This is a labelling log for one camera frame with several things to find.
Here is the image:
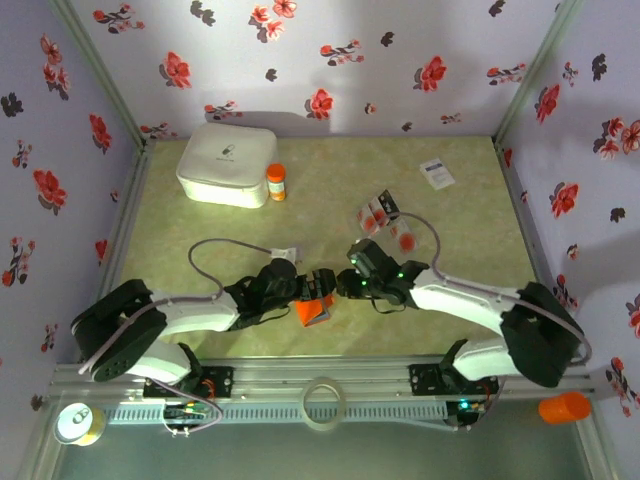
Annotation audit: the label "red black battery packs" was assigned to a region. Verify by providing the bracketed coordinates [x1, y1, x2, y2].
[354, 187, 419, 258]

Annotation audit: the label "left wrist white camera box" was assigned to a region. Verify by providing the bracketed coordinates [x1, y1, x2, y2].
[268, 244, 302, 265]

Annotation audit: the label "white medicine box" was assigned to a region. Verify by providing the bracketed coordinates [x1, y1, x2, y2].
[174, 122, 279, 210]

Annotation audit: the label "aluminium frame post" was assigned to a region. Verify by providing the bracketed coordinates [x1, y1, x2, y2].
[49, 0, 157, 151]
[492, 0, 585, 146]

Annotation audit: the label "right arm lavender cable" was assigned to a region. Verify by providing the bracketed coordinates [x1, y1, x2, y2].
[387, 211, 594, 432]

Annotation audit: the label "aluminium side rail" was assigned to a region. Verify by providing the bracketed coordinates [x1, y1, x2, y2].
[492, 135, 584, 360]
[92, 138, 157, 299]

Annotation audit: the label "black VIP card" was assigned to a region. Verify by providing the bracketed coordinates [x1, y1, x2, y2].
[379, 188, 402, 215]

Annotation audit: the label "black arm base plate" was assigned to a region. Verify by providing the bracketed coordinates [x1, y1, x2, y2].
[408, 363, 500, 397]
[143, 366, 235, 400]

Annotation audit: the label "orange pill bottle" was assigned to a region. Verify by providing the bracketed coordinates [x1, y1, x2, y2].
[265, 163, 288, 202]

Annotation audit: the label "left arm lavender cable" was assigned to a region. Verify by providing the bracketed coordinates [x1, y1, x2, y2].
[77, 237, 276, 437]

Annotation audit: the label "orange plastic cup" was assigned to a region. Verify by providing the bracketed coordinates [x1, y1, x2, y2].
[538, 391, 593, 426]

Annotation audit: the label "red circle card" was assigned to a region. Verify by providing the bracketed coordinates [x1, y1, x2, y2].
[355, 206, 382, 237]
[389, 224, 418, 257]
[368, 196, 392, 227]

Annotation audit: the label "slotted grey cable duct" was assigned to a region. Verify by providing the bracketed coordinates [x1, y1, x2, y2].
[106, 402, 450, 427]

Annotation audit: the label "clear tape roll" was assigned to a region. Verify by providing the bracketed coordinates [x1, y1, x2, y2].
[302, 376, 348, 431]

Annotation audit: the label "orange card holder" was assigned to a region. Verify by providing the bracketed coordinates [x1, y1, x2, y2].
[293, 293, 337, 330]

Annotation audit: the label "green circuit board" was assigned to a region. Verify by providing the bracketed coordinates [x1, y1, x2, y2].
[446, 398, 489, 416]
[163, 402, 212, 422]

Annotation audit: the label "small white paper packet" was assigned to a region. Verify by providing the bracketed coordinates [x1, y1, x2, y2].
[418, 157, 456, 192]

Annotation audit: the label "aluminium frame rail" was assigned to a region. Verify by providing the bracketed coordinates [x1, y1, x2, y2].
[47, 353, 597, 401]

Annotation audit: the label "arm lavender cable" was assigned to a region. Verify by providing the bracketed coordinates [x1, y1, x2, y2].
[77, 237, 276, 437]
[387, 211, 594, 432]

